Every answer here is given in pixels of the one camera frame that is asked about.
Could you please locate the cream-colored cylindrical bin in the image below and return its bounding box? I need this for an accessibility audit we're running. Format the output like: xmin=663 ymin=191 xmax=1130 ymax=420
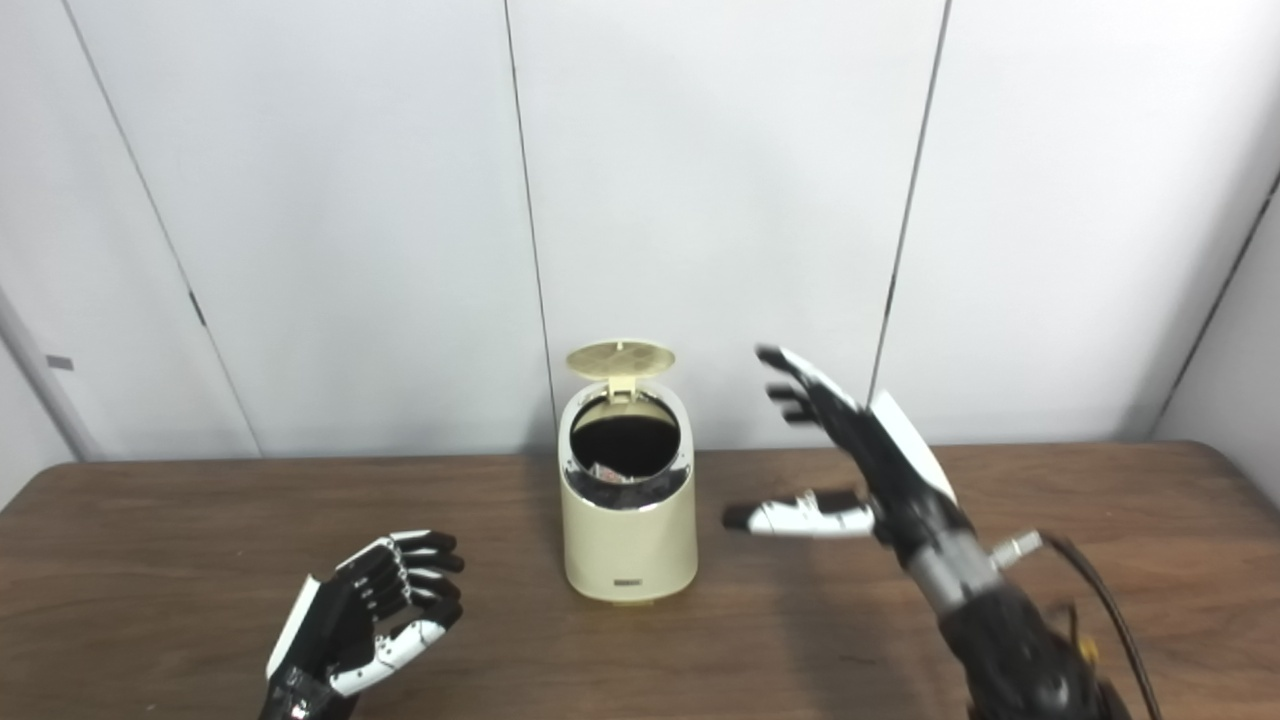
xmin=557 ymin=341 xmax=698 ymax=605

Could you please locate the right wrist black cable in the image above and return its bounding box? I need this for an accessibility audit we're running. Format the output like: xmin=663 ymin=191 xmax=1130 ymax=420
xmin=990 ymin=530 xmax=1166 ymax=720

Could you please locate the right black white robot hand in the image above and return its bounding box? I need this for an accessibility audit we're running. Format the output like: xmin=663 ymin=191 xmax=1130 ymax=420
xmin=722 ymin=345 xmax=976 ymax=566

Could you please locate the round cream bin lid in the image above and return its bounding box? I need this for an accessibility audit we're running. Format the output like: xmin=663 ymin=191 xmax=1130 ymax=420
xmin=566 ymin=341 xmax=677 ymax=401

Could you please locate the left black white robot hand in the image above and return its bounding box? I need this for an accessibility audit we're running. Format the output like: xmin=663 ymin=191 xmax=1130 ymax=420
xmin=258 ymin=530 xmax=466 ymax=720

